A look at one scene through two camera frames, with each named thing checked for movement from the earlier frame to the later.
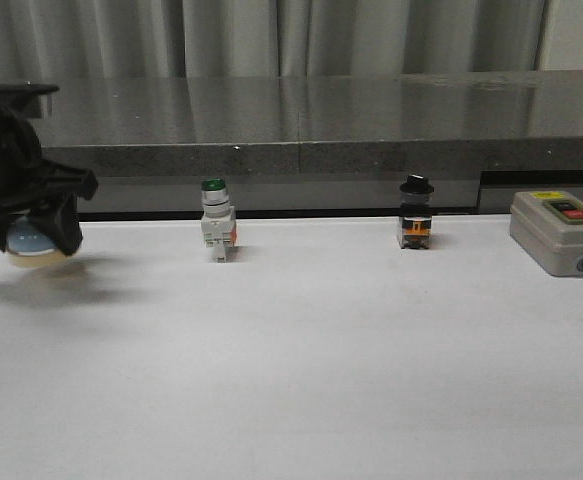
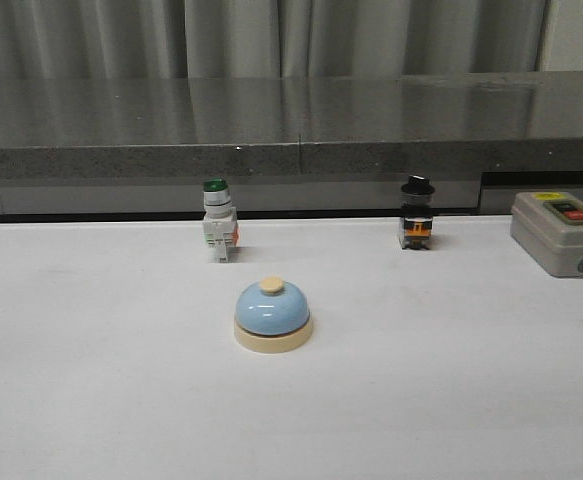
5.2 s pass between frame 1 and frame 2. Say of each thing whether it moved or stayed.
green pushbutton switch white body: stayed
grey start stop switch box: stayed
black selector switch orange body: stayed
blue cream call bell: moved
